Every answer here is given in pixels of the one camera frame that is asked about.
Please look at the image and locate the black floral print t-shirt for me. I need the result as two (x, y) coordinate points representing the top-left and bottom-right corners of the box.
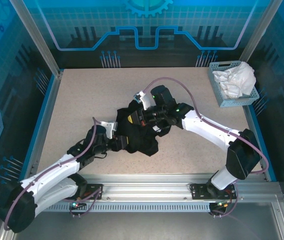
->
(114, 99), (175, 157)

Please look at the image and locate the blue table edge trim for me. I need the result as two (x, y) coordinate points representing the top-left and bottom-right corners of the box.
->
(19, 74), (57, 182)
(244, 104), (277, 182)

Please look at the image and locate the light blue perforated basket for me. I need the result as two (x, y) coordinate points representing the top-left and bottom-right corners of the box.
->
(208, 60), (260, 108)

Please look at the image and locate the white crumpled cloth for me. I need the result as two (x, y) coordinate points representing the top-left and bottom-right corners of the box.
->
(211, 61), (257, 100)

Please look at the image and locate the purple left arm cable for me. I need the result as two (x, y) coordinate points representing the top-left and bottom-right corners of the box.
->
(4, 116), (104, 231)

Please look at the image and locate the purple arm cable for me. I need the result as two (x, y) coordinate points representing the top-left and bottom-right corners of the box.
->
(141, 77), (270, 218)
(4, 116), (104, 231)

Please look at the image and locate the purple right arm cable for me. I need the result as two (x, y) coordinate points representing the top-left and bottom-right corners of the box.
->
(141, 77), (270, 218)

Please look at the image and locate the aluminium table rail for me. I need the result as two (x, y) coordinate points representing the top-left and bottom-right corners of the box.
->
(35, 173), (281, 203)

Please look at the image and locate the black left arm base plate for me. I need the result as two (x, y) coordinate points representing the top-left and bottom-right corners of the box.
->
(80, 183), (104, 201)

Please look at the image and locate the slotted grey cable duct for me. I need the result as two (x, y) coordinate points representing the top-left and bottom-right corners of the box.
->
(43, 201), (214, 214)

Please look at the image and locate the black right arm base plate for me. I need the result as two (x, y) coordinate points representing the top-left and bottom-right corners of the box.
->
(190, 182), (239, 201)

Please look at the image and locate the aluminium frame post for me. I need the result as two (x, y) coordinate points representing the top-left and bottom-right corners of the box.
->
(8, 0), (64, 79)
(239, 0), (284, 63)

